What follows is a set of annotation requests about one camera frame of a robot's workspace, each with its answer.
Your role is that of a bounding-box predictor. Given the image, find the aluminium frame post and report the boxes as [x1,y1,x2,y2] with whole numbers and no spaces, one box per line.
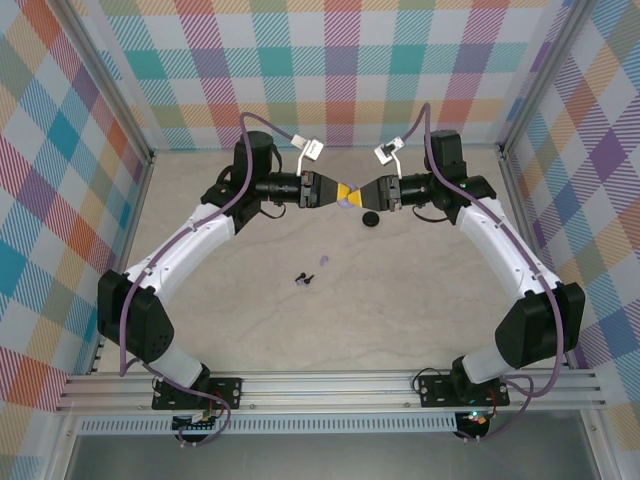
[498,0,600,157]
[58,0,157,166]

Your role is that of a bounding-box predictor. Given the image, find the grey metal panel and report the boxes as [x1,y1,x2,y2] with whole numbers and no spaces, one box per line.
[64,433,601,480]

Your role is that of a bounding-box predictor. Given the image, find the aluminium side frame rail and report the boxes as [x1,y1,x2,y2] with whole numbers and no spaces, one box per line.
[498,148,572,370]

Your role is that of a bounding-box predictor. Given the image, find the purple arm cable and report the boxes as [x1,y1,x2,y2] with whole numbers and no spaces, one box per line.
[118,112,307,448]
[399,103,562,444]

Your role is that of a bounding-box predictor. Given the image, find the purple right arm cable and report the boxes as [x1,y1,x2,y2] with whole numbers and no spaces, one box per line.
[399,103,562,444]

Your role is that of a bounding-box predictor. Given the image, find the grey slotted cable duct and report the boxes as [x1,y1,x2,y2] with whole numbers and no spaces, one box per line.
[78,418,460,436]

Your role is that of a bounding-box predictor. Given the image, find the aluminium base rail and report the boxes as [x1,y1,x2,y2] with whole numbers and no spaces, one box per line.
[55,368,607,414]

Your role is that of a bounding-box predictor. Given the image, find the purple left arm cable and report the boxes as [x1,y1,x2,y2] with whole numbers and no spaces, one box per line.
[118,112,307,448]

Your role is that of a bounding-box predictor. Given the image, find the purple earbud charging case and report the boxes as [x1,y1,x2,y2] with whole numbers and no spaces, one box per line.
[339,182,362,210]

